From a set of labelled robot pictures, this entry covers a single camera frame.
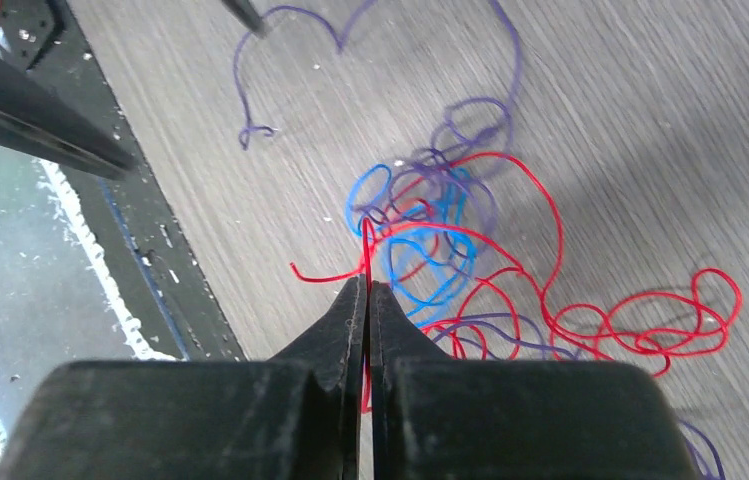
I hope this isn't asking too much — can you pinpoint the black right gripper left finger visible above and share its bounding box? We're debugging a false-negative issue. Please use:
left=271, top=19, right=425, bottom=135
left=0, top=276, right=368, bottom=479

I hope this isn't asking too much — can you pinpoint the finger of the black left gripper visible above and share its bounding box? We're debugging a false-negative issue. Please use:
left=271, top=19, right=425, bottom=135
left=0, top=59, right=136, bottom=179
left=221, top=0, right=266, bottom=35

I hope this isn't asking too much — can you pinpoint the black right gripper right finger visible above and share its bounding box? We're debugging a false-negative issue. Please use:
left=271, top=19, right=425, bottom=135
left=369, top=282, right=697, bottom=479

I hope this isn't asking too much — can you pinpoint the red thin cable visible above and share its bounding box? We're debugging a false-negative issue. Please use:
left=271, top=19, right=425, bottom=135
left=290, top=152, right=744, bottom=415

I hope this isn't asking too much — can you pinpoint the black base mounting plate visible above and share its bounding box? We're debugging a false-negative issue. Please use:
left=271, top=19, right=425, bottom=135
left=0, top=1, right=244, bottom=361

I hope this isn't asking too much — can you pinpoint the perforated metal rail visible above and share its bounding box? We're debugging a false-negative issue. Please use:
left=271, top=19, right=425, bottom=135
left=34, top=158, right=184, bottom=361

